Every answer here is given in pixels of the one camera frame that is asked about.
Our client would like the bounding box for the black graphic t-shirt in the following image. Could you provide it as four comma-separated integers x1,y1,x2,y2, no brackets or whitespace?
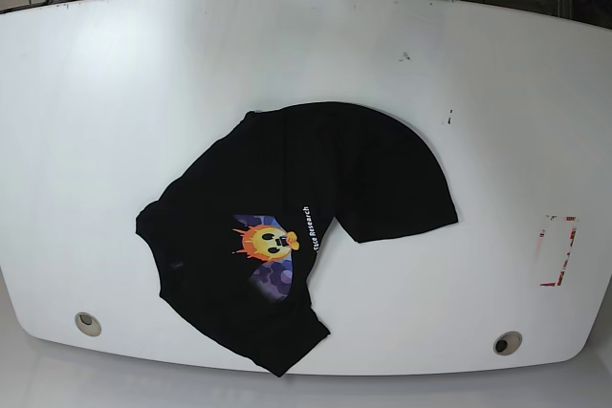
136,102,458,376

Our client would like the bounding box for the red tape corner marking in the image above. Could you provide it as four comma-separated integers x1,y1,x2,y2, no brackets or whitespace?
535,215,578,287

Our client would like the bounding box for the right table cable grommet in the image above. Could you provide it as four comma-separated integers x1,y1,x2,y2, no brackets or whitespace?
493,331,522,356

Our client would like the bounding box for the table cable grommet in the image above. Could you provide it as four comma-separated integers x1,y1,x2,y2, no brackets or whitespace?
493,331,522,356
75,312,101,337

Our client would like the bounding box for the left table cable grommet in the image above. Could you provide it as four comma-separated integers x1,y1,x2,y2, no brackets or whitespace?
75,312,101,337

